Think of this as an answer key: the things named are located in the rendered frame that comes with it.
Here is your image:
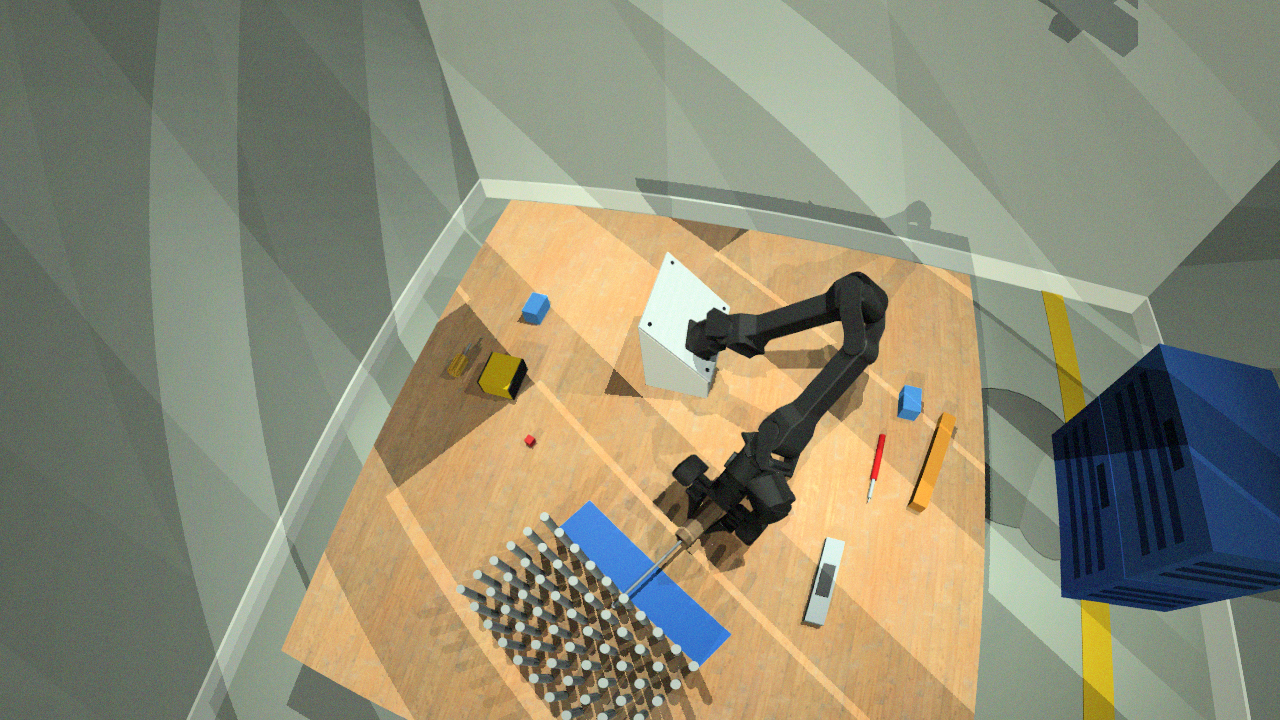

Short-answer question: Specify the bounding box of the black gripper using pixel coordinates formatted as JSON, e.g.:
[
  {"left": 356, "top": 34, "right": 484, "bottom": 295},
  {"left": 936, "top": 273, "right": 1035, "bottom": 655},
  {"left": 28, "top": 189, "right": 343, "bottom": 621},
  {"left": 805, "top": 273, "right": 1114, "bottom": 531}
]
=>
[{"left": 672, "top": 454, "right": 768, "bottom": 546}]

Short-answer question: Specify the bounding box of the blue block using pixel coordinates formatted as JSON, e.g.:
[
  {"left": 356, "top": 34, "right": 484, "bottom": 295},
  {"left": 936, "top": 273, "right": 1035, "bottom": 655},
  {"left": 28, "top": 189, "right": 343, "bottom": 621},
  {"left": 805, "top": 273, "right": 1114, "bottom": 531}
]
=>
[
  {"left": 522, "top": 292, "right": 550, "bottom": 325},
  {"left": 897, "top": 386, "right": 922, "bottom": 421}
]

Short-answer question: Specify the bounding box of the red-handled screwdriver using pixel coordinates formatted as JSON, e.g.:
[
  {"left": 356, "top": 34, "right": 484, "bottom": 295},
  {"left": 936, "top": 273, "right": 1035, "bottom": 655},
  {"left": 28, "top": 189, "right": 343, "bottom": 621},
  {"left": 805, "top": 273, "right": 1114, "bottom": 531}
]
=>
[{"left": 867, "top": 434, "right": 886, "bottom": 503}]

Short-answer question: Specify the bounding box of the blue flat strip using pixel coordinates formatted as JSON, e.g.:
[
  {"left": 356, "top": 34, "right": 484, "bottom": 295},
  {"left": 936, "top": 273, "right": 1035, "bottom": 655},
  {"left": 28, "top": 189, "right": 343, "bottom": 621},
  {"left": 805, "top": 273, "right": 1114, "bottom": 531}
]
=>
[{"left": 559, "top": 501, "right": 731, "bottom": 667}]

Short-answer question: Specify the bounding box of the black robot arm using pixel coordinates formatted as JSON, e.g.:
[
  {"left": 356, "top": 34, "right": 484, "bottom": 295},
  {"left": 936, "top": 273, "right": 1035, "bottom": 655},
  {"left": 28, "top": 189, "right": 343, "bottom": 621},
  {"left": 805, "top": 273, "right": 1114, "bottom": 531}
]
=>
[{"left": 685, "top": 272, "right": 888, "bottom": 525}]

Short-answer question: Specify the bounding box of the light grey flat bar with dark inset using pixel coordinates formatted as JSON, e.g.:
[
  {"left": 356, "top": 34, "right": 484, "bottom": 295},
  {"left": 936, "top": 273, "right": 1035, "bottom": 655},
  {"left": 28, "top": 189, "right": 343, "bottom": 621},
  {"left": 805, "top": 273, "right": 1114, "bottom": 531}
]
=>
[{"left": 803, "top": 537, "right": 845, "bottom": 626}]

